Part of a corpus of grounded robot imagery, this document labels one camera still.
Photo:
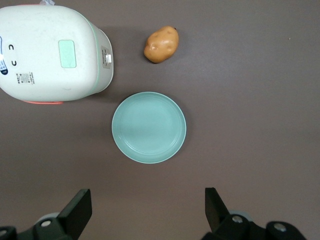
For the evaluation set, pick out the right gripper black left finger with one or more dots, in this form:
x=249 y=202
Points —
x=77 y=212

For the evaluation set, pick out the clear plastic liner bag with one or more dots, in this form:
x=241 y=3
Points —
x=48 y=2

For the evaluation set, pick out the brown potato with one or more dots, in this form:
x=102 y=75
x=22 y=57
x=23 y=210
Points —
x=162 y=45

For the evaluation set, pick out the pale green round plate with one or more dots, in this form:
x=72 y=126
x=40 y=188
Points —
x=149 y=127

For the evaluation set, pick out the white rice cooker green trim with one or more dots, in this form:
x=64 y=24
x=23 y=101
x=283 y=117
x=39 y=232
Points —
x=47 y=70

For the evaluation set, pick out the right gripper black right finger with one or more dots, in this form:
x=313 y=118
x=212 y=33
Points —
x=215 y=212

